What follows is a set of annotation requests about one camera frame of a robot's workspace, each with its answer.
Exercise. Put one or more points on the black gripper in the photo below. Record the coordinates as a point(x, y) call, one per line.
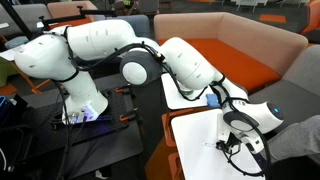
point(234, 142)

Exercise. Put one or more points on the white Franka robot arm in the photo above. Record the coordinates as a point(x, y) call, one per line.
point(96, 40)

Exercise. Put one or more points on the white side table top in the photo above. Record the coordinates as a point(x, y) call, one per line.
point(171, 96)
point(196, 143)

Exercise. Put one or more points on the blue sponge block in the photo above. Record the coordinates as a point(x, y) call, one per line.
point(212, 100)

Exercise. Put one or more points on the person in grey sweater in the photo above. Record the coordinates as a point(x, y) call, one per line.
point(296, 140)

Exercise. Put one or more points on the grey sofa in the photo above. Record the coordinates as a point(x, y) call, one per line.
point(293, 86)

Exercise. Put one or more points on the orange and beige sofa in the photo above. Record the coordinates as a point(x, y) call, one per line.
point(240, 56)

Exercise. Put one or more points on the black robot cart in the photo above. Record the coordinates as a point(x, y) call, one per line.
point(110, 153)

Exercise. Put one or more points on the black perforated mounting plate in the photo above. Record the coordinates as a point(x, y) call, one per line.
point(110, 120)

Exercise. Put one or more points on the blue grey armchair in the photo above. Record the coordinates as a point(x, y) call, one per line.
point(140, 25)

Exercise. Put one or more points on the orange chair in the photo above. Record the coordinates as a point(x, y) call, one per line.
point(313, 16)

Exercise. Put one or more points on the beige armchair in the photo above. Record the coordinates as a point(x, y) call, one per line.
point(66, 9)

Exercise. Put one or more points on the orange table base frame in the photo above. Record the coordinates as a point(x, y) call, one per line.
point(166, 126)
point(173, 166)

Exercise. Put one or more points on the black camera stand bar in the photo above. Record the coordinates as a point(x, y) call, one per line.
point(66, 17)

